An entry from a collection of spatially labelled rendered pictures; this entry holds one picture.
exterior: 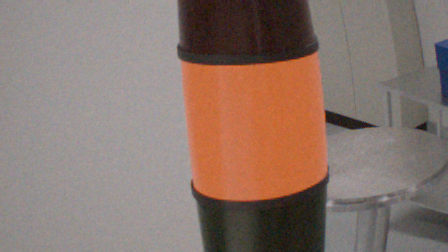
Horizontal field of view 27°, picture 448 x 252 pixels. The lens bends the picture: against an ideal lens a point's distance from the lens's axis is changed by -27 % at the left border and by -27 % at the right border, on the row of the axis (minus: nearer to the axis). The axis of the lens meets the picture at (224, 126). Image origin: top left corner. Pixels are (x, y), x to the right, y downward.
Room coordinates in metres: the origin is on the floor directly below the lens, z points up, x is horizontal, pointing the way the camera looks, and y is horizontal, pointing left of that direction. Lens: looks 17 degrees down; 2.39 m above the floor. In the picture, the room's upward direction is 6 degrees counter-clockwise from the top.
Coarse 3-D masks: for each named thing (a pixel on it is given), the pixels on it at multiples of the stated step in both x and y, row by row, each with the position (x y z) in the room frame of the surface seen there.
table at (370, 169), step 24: (336, 144) 4.50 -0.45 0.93; (360, 144) 4.46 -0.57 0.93; (384, 144) 4.40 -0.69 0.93; (408, 144) 4.35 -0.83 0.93; (432, 144) 4.28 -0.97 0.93; (336, 168) 4.20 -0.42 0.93; (360, 168) 4.15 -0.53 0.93; (384, 168) 4.09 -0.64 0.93; (408, 168) 4.02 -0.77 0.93; (432, 168) 3.95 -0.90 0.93; (336, 192) 3.92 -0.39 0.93; (360, 192) 3.86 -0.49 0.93; (384, 192) 3.80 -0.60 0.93; (408, 192) 3.78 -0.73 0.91; (360, 216) 4.19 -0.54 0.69; (384, 216) 4.15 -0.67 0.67; (360, 240) 4.17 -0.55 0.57; (384, 240) 4.17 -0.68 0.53
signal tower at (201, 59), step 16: (304, 48) 0.39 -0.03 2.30; (208, 64) 0.38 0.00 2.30; (224, 64) 0.38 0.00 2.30; (240, 64) 0.38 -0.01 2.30; (256, 64) 0.38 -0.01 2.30; (192, 192) 0.40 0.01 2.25; (304, 192) 0.38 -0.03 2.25; (224, 208) 0.38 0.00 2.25; (240, 208) 0.38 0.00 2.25; (256, 208) 0.38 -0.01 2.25
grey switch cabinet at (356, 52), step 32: (320, 0) 7.77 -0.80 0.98; (352, 0) 7.43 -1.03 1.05; (384, 0) 7.09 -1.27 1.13; (320, 32) 7.83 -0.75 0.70; (352, 32) 7.50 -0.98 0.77; (384, 32) 7.16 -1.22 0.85; (416, 32) 7.29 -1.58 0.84; (320, 64) 7.88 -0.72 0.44; (352, 64) 7.55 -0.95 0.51; (384, 64) 7.21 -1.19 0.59; (416, 64) 7.25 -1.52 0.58; (352, 96) 7.59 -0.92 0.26; (352, 128) 7.64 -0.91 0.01; (416, 128) 7.23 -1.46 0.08
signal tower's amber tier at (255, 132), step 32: (192, 64) 0.39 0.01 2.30; (288, 64) 0.38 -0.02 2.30; (192, 96) 0.39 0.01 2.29; (224, 96) 0.38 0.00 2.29; (256, 96) 0.38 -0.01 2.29; (288, 96) 0.38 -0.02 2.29; (320, 96) 0.39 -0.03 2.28; (192, 128) 0.39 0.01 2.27; (224, 128) 0.38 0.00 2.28; (256, 128) 0.38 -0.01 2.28; (288, 128) 0.38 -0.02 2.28; (320, 128) 0.39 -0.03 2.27; (192, 160) 0.40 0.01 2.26; (224, 160) 0.38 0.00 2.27; (256, 160) 0.38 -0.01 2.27; (288, 160) 0.38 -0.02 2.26; (320, 160) 0.39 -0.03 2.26; (224, 192) 0.38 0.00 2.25; (256, 192) 0.38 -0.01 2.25; (288, 192) 0.38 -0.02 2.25
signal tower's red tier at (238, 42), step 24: (192, 0) 0.39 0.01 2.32; (216, 0) 0.38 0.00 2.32; (240, 0) 0.38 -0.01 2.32; (264, 0) 0.38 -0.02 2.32; (288, 0) 0.38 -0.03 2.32; (192, 24) 0.39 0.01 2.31; (216, 24) 0.38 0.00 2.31; (240, 24) 0.38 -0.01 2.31; (264, 24) 0.38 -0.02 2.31; (288, 24) 0.38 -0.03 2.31; (192, 48) 0.39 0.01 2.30; (216, 48) 0.38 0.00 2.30; (240, 48) 0.38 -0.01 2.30; (264, 48) 0.38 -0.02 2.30; (288, 48) 0.38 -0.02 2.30
